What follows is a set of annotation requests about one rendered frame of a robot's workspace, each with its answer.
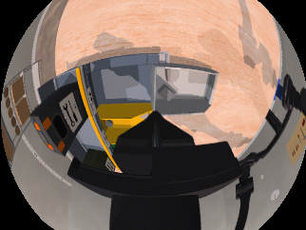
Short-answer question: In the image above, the grey metal disc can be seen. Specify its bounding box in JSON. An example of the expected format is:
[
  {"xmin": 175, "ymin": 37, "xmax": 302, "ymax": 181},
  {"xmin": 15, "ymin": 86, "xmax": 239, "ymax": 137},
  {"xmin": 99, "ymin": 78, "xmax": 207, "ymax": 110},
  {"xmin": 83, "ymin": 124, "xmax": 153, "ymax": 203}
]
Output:
[{"xmin": 140, "ymin": 113, "xmax": 149, "ymax": 119}]

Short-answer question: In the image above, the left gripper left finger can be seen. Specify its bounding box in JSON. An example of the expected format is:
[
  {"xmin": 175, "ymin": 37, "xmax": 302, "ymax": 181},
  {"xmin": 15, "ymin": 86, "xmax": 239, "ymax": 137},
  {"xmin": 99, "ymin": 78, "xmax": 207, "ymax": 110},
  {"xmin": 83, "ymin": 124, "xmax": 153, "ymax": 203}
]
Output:
[{"xmin": 115, "ymin": 111, "xmax": 155, "ymax": 146}]

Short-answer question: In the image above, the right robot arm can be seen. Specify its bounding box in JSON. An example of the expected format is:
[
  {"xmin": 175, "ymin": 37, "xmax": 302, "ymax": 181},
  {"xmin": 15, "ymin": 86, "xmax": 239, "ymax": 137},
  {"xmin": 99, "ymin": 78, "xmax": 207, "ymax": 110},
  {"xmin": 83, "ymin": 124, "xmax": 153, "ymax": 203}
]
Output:
[{"xmin": 285, "ymin": 78, "xmax": 306, "ymax": 116}]

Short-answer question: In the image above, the orange thin bar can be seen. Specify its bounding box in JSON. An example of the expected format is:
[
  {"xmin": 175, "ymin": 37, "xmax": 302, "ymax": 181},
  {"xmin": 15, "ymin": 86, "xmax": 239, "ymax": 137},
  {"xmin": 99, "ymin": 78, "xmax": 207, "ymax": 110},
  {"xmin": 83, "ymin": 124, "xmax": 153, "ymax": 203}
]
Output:
[{"xmin": 76, "ymin": 67, "xmax": 120, "ymax": 170}]

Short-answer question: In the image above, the dark olive case with orange latches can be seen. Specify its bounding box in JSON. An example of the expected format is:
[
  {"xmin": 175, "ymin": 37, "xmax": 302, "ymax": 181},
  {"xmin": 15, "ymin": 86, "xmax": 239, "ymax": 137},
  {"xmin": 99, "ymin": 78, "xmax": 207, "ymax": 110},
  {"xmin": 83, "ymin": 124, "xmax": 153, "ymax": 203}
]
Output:
[{"xmin": 83, "ymin": 148, "xmax": 116, "ymax": 172}]

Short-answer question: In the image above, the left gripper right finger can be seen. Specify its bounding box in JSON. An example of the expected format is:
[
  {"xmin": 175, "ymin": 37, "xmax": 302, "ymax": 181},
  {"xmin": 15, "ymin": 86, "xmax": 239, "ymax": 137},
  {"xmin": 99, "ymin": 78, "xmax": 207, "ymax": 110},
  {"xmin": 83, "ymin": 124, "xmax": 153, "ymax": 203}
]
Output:
[{"xmin": 155, "ymin": 110, "xmax": 195, "ymax": 146}]

